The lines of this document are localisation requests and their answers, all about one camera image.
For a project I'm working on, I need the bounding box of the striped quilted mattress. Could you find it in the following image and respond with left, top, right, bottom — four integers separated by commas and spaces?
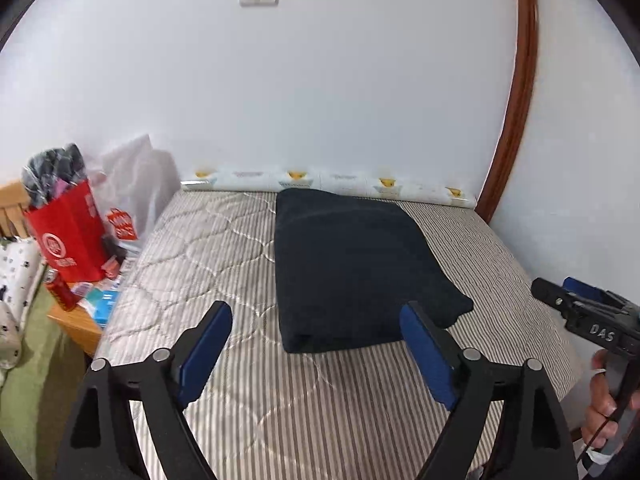
92, 189, 586, 480

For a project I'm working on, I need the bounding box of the white spotted cloth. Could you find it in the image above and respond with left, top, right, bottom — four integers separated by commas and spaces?
0, 237, 46, 371

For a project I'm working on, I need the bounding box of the plaid cloth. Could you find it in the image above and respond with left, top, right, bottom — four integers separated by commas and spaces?
21, 143, 90, 208

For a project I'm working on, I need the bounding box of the black sweatshirt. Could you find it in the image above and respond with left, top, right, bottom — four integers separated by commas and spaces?
275, 187, 475, 355

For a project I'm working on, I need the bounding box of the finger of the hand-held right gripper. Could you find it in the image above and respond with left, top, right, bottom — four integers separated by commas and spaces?
531, 277, 571, 319
562, 276, 609, 303

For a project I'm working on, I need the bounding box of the wooden headboard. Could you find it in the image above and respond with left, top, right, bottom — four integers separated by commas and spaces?
0, 182, 32, 241

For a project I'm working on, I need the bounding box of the white printed rolled bedding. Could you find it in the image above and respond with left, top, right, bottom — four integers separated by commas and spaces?
180, 164, 478, 209

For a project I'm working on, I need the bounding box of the wooden nightstand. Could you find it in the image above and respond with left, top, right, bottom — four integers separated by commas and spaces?
47, 280, 121, 356

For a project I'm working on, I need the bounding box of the red drink can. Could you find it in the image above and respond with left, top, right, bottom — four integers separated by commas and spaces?
44, 267, 81, 311

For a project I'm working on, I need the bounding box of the green blanket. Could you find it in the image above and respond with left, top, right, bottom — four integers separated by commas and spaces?
0, 285, 93, 476

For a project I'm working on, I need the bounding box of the person's right hand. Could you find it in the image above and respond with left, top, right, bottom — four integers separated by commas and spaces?
582, 350, 626, 453

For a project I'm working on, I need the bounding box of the red paper bag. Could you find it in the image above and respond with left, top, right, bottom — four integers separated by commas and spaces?
22, 180, 108, 283

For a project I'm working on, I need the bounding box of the blue box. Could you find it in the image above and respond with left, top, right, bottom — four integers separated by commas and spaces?
92, 290, 121, 326

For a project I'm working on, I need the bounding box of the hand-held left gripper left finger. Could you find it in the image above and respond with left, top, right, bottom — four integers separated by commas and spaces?
55, 301, 234, 480

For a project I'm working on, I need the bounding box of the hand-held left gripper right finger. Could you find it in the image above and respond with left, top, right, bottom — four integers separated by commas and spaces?
399, 301, 573, 480

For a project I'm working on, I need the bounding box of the white plastic bag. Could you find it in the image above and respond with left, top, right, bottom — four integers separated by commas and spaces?
87, 133, 181, 253

